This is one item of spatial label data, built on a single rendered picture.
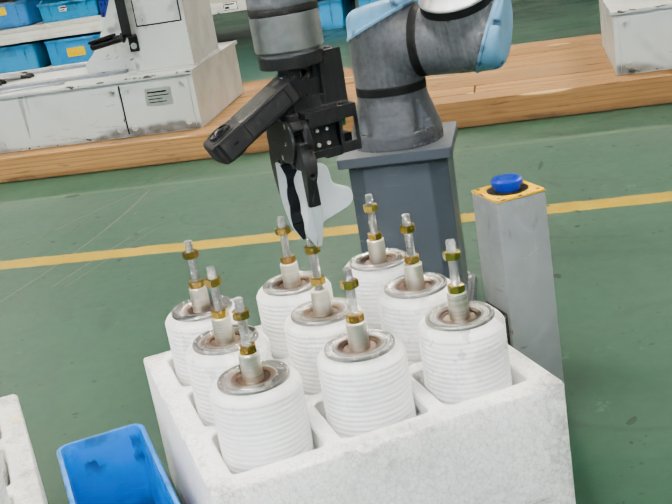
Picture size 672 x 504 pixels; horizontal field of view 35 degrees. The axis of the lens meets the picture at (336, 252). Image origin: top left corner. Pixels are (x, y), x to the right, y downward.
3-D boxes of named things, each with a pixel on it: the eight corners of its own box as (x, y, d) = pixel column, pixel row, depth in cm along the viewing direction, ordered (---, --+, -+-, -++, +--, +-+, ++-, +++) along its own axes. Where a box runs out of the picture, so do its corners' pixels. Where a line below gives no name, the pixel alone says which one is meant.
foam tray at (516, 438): (171, 478, 143) (142, 357, 138) (432, 395, 154) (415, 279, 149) (247, 648, 108) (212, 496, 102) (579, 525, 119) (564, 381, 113)
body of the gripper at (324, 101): (364, 154, 117) (347, 44, 113) (294, 174, 113) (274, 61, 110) (333, 145, 123) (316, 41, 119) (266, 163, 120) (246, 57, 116)
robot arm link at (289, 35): (264, 20, 108) (235, 17, 115) (272, 64, 110) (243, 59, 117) (330, 6, 111) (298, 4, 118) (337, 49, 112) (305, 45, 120)
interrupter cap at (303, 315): (293, 333, 120) (291, 327, 119) (290, 309, 127) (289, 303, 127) (359, 321, 120) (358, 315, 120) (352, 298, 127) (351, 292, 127)
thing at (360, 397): (443, 498, 116) (421, 347, 110) (364, 530, 112) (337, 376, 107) (402, 462, 124) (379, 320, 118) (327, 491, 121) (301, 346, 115)
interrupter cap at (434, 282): (453, 275, 129) (452, 270, 128) (440, 300, 122) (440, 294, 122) (393, 278, 131) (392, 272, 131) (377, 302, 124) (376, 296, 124)
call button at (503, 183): (486, 193, 137) (484, 178, 137) (514, 186, 139) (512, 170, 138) (501, 199, 134) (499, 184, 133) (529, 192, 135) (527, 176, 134)
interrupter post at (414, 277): (428, 284, 127) (424, 258, 126) (423, 292, 125) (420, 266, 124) (408, 285, 128) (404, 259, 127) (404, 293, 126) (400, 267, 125)
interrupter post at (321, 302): (314, 320, 122) (309, 294, 121) (312, 313, 124) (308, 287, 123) (334, 317, 122) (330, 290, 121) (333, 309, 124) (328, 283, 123)
